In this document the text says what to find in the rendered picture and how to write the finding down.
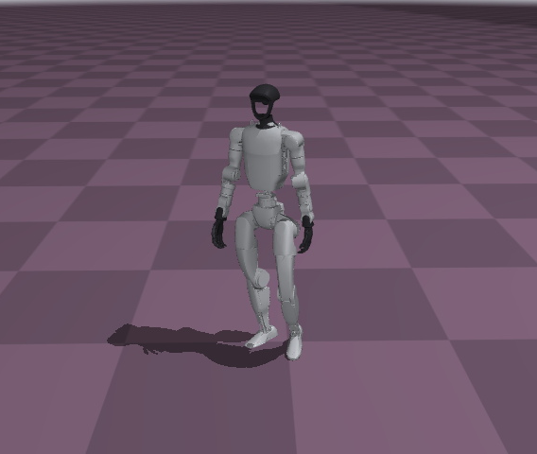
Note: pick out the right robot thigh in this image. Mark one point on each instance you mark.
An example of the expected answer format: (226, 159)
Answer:
(246, 246)

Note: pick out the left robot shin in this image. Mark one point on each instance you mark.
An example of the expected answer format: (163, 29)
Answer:
(291, 312)

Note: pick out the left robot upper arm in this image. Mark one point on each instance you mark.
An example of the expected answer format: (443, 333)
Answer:
(294, 142)

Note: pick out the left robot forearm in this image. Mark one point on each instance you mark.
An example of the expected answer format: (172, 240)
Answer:
(305, 201)

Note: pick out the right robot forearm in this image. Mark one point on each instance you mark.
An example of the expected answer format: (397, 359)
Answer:
(225, 197)

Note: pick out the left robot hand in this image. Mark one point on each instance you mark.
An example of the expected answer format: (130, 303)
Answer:
(308, 232)

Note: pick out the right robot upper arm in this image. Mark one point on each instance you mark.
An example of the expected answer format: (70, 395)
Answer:
(232, 171)

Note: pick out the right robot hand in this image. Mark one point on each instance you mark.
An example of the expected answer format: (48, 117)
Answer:
(217, 229)

